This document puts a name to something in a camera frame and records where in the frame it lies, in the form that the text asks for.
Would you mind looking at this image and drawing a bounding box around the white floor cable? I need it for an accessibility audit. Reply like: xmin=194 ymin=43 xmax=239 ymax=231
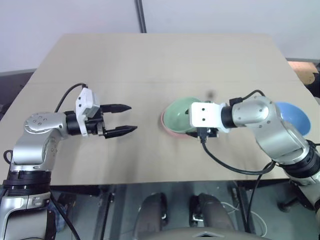
xmin=221 ymin=201 xmax=267 ymax=237

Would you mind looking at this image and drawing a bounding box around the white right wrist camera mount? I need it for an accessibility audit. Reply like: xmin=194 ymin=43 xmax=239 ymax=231
xmin=190 ymin=101 xmax=230 ymax=134

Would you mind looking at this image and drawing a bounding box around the pink bowl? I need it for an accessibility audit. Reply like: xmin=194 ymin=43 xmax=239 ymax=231
xmin=159 ymin=111 xmax=199 ymax=139

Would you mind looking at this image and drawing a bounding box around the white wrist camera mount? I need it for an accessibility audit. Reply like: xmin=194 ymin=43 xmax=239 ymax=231
xmin=190 ymin=101 xmax=230 ymax=134
xmin=74 ymin=87 xmax=101 ymax=137

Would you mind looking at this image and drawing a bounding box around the blue bowl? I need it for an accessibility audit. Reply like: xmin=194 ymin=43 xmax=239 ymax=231
xmin=274 ymin=101 xmax=312 ymax=138

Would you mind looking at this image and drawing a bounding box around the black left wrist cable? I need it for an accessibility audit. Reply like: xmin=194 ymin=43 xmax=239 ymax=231
xmin=54 ymin=83 xmax=89 ymax=113

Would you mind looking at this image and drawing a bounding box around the black short wrist cable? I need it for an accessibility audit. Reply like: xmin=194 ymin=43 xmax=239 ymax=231
xmin=229 ymin=89 xmax=267 ymax=106

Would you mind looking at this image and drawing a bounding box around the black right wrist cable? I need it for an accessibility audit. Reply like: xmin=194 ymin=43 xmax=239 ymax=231
xmin=199 ymin=134 xmax=276 ymax=235

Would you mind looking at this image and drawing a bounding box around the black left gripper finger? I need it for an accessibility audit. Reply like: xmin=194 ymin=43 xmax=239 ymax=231
xmin=100 ymin=103 xmax=133 ymax=114
xmin=103 ymin=125 xmax=139 ymax=140

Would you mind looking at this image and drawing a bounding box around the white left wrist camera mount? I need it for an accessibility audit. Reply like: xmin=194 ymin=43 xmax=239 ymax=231
xmin=74 ymin=87 xmax=101 ymax=137

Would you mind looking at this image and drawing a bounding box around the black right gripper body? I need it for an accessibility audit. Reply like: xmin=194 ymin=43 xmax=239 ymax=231
xmin=196 ymin=126 xmax=220 ymax=140

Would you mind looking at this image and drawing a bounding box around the green bowl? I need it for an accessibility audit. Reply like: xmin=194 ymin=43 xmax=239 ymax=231
xmin=164 ymin=96 xmax=202 ymax=134

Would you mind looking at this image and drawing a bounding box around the black vertical pole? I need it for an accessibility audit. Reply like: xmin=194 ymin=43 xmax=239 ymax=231
xmin=134 ymin=0 xmax=148 ymax=34

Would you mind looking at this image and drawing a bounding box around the black left body cable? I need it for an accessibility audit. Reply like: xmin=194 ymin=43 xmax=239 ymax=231
xmin=49 ymin=193 xmax=81 ymax=240

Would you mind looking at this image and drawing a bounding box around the black table frame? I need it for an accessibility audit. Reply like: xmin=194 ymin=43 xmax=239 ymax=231
xmin=49 ymin=179 xmax=292 ymax=240

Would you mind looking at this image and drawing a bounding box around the grey robot torso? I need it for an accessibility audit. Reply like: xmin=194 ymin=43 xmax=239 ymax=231
xmin=147 ymin=225 xmax=272 ymax=240

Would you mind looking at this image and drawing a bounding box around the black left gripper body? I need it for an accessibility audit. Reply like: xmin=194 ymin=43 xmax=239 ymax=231
xmin=84 ymin=105 xmax=106 ymax=138

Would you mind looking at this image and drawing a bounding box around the dark grey bench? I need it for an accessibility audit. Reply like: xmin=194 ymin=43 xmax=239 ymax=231
xmin=0 ymin=68 xmax=36 ymax=121

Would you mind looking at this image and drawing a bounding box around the dark rounded robot foot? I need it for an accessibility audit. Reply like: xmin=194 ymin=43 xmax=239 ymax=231
xmin=189 ymin=192 xmax=236 ymax=232
xmin=134 ymin=191 xmax=168 ymax=237

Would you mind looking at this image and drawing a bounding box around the black chair base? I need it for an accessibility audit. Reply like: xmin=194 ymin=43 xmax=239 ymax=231
xmin=276 ymin=179 xmax=316 ymax=214

